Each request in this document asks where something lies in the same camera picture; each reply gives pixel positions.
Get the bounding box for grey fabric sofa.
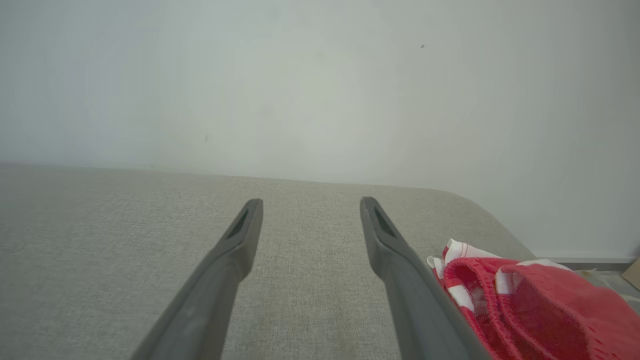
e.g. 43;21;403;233
0;161;538;360

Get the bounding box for red Bulls 23 shorts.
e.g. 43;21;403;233
426;238;640;360

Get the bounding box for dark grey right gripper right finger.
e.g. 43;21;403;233
360;196;493;360

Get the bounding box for brown cardboard piece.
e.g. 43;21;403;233
621;257;640;292

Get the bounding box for wall skirting strip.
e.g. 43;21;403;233
547;257;636;272

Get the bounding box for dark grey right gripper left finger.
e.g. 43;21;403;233
131;198;264;360

